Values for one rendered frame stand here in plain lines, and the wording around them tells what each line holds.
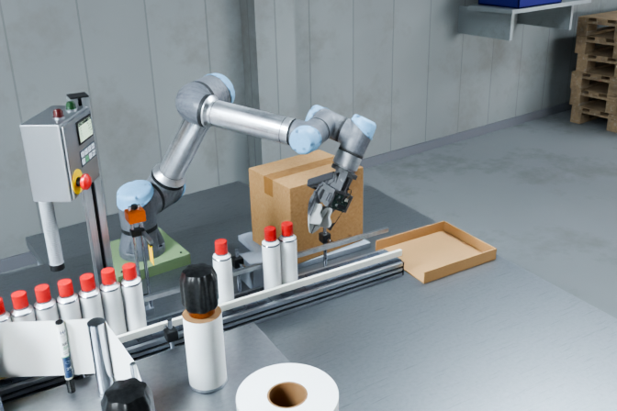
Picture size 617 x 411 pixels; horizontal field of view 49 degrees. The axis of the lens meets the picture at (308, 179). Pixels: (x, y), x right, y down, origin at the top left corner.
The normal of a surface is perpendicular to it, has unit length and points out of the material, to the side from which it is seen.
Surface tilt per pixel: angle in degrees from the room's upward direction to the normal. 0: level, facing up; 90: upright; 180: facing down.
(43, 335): 90
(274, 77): 90
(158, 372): 0
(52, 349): 90
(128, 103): 90
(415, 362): 0
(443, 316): 0
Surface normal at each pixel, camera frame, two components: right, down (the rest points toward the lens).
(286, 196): -0.80, 0.23
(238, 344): -0.02, -0.93
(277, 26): 0.59, 0.28
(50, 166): -0.09, 0.36
